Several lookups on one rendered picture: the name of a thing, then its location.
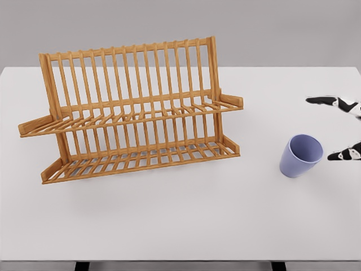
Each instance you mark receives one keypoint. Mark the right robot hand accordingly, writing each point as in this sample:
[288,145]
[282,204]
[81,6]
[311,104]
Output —
[348,105]

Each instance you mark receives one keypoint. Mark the lilac plastic cup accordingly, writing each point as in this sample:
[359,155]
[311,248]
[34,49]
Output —
[299,158]

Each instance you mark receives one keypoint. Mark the wooden two-tier dish rack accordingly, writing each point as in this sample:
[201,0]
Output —
[132,113]

